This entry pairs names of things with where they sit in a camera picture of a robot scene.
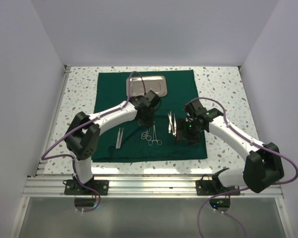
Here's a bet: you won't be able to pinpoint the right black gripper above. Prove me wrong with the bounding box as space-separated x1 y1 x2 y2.
175 119 204 147

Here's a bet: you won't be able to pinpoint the steel tweezers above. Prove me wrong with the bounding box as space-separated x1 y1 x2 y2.
168 112 174 134
172 113 177 136

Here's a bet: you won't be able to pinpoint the stainless steel instrument tray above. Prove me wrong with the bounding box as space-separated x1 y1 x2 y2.
126 75 167 97

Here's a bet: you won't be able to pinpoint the steel forceps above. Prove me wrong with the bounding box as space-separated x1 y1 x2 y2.
147 125 162 146

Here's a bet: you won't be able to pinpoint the steel scalpel handle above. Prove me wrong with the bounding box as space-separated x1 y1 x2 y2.
120 127 124 147
115 128 122 149

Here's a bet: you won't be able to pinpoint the dark green surgical cloth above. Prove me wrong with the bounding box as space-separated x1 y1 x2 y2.
92 70 208 163

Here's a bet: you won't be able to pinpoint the small steel scissors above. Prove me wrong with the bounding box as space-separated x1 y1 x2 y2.
141 129 151 141

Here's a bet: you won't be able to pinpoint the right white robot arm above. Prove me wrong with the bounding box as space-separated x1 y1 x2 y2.
176 99 284 195

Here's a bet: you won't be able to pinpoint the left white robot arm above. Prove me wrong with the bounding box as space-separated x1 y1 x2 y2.
64 90 161 195

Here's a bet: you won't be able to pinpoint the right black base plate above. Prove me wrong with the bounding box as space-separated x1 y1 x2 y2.
195 175 240 196

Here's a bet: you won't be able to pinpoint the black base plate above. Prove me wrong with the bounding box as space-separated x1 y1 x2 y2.
195 175 240 196
63 179 109 196

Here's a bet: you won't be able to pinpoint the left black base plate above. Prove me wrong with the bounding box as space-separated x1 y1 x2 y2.
63 179 109 196

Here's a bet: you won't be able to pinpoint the aluminium mounting rail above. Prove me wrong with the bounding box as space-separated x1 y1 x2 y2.
21 173 284 199

